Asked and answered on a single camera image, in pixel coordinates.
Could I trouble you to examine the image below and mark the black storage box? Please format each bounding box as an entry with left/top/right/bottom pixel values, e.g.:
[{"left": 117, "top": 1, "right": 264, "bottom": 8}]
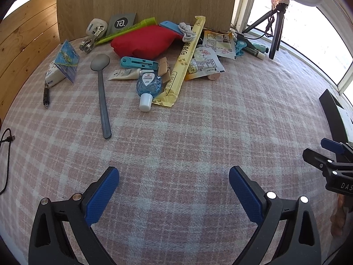
[{"left": 319, "top": 89, "right": 352, "bottom": 145}]

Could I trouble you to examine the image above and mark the red cloth pouch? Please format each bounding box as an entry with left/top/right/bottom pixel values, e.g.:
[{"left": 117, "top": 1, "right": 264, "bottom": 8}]
[{"left": 110, "top": 25, "right": 182, "bottom": 60}]

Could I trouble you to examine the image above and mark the white dotted small box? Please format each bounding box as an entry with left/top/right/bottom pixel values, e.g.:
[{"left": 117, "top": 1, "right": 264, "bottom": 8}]
[{"left": 45, "top": 62, "right": 66, "bottom": 87}]

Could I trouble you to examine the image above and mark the black usb cable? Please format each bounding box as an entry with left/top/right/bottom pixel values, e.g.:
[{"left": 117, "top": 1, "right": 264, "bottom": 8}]
[{"left": 0, "top": 127, "right": 16, "bottom": 196}]

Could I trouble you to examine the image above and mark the lime green tube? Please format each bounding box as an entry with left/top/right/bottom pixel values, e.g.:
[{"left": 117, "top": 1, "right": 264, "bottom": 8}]
[{"left": 94, "top": 17, "right": 157, "bottom": 45}]

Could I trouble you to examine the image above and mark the small white cream tube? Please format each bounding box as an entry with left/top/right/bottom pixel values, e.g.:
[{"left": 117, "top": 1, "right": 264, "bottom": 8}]
[{"left": 108, "top": 68, "right": 141, "bottom": 80}]

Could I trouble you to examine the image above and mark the black tripod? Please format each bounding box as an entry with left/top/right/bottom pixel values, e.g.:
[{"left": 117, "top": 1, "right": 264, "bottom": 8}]
[{"left": 242, "top": 2, "right": 288, "bottom": 59}]

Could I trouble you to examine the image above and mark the blue card packet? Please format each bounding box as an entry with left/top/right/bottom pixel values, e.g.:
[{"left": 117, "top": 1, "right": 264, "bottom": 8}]
[{"left": 53, "top": 40, "right": 80, "bottom": 84}]

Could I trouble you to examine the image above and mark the blue plastic card holder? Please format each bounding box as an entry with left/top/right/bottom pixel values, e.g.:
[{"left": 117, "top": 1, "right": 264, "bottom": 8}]
[{"left": 159, "top": 20, "right": 184, "bottom": 36}]

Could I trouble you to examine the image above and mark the pine wood panel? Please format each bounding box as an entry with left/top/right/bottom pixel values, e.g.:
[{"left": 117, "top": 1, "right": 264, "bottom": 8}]
[{"left": 0, "top": 0, "right": 60, "bottom": 120}]

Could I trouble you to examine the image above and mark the blue clothes peg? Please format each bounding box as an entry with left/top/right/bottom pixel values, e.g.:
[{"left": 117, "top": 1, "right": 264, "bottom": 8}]
[{"left": 235, "top": 40, "right": 247, "bottom": 58}]

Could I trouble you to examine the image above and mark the metal eyelash curler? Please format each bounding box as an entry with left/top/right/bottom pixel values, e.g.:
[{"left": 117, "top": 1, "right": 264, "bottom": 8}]
[{"left": 79, "top": 25, "right": 105, "bottom": 54}]

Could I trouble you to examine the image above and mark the green white lip balm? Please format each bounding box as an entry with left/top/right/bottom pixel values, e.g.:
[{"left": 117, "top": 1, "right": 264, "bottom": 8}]
[{"left": 243, "top": 47, "right": 266, "bottom": 60}]

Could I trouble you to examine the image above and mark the pink small cylinder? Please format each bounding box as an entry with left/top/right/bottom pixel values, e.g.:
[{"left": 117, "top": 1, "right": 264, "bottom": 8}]
[{"left": 208, "top": 72, "right": 221, "bottom": 81}]

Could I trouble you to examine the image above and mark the teal hand cream tube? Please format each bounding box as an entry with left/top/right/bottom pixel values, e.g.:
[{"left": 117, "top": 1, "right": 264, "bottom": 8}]
[{"left": 252, "top": 42, "right": 269, "bottom": 53}]

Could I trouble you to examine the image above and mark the teal plastic clip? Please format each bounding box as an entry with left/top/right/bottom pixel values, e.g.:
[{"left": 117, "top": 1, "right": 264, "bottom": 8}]
[{"left": 120, "top": 56, "right": 159, "bottom": 71}]

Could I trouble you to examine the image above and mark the long yellow straw packet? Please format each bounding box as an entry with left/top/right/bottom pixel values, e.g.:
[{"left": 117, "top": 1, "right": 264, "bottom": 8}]
[{"left": 153, "top": 16, "right": 206, "bottom": 107}]

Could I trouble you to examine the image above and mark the white travel plug adapter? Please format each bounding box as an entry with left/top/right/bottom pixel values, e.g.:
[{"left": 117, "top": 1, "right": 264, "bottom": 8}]
[{"left": 86, "top": 18, "right": 108, "bottom": 38}]

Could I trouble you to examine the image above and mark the wooden clothespin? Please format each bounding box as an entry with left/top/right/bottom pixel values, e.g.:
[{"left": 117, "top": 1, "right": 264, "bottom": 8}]
[{"left": 158, "top": 57, "right": 171, "bottom": 84}]

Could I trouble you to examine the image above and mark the blue hand sanitizer bottle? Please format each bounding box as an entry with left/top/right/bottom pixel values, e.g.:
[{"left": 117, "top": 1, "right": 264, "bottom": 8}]
[{"left": 136, "top": 69, "right": 162, "bottom": 112}]

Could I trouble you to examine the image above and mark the black car charger plug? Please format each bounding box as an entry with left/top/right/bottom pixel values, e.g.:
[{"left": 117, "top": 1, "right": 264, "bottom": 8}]
[{"left": 43, "top": 83, "right": 50, "bottom": 108}]

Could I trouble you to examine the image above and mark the grey TG sachet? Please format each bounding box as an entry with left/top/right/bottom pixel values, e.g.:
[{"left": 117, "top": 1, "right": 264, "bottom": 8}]
[{"left": 106, "top": 13, "right": 136, "bottom": 36}]

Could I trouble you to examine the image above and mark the grey long spoon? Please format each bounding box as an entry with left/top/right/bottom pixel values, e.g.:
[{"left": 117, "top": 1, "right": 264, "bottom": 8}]
[{"left": 90, "top": 54, "right": 111, "bottom": 139}]

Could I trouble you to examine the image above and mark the white usb cable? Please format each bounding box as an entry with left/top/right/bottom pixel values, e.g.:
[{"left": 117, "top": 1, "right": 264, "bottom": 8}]
[{"left": 178, "top": 21, "right": 197, "bottom": 43}]

